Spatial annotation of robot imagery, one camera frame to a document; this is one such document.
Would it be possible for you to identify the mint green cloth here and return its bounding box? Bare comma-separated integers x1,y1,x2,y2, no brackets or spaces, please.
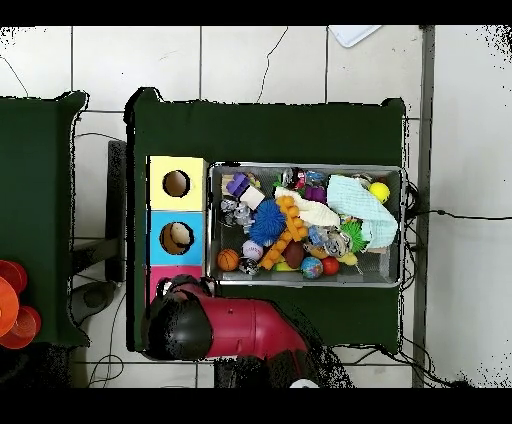
326,174,399,249

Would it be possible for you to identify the silver mesh bin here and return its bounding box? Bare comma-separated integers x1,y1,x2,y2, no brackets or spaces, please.
206,161,405,288

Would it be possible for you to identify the wooden box with three holes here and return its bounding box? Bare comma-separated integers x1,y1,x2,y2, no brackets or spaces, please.
145,155,210,305

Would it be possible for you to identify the blue spiky ball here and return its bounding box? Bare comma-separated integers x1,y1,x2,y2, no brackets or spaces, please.
248,198,287,247

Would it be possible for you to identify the wooden cube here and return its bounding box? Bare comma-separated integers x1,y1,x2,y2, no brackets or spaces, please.
238,185,266,211

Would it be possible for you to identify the white baseball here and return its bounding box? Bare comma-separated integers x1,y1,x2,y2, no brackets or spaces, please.
242,239,265,262

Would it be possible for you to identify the red black soda can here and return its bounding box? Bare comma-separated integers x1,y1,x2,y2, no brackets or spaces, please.
281,167,306,190

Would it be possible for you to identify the orange basketball toy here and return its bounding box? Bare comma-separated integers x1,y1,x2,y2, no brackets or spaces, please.
216,248,240,272

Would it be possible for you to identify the purple rubber toy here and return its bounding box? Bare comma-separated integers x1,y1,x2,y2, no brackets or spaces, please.
303,184,328,203

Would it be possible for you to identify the cream knitted cloth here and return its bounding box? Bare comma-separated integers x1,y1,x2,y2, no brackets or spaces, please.
274,185,341,228

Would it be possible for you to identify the dark green table cloth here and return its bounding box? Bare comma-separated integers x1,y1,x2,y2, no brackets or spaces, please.
124,85,407,353

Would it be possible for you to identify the yellow ball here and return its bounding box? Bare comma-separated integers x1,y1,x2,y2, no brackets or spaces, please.
368,181,391,204

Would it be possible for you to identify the white tray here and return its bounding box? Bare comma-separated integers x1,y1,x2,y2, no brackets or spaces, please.
327,25,383,49

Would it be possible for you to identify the green covered side table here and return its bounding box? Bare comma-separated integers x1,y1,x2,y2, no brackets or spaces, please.
0,90,91,349

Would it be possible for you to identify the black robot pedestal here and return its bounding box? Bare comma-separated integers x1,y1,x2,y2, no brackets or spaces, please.
213,355,281,389

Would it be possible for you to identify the black cable with connector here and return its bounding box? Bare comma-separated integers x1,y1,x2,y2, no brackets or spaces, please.
415,208,512,221

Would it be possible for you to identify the grey metal rail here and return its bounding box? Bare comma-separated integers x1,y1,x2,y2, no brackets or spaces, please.
411,25,436,388

